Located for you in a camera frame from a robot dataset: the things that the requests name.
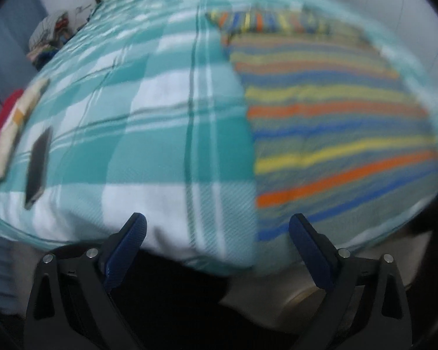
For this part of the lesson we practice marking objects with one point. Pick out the black phone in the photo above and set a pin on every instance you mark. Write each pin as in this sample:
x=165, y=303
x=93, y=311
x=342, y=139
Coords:
x=38, y=167

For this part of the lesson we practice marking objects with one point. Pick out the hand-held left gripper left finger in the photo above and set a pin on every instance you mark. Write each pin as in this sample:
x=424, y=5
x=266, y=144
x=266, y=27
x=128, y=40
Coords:
x=126, y=251

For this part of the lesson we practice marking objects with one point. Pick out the striped knit sweater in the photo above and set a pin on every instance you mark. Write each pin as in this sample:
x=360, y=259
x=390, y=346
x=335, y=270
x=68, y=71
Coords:
x=332, y=116

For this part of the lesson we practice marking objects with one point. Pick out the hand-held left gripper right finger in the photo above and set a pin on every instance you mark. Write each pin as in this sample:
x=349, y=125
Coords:
x=312, y=251

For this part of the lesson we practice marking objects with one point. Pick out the blue curtain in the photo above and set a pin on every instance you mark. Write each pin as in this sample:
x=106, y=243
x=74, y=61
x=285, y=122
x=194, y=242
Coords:
x=7, y=43

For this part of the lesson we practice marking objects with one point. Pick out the bed with checked teal sheet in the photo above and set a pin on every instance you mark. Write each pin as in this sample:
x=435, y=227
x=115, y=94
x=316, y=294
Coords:
x=149, y=135

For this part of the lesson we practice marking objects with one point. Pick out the cream patterned cushion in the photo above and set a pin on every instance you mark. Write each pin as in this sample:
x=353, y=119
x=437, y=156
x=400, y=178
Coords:
x=16, y=131

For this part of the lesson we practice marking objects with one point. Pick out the red cloth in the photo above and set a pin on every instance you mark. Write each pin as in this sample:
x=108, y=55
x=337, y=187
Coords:
x=0, y=124

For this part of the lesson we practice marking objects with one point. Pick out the pile of mixed clothes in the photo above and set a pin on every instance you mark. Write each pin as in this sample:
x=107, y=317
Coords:
x=51, y=38

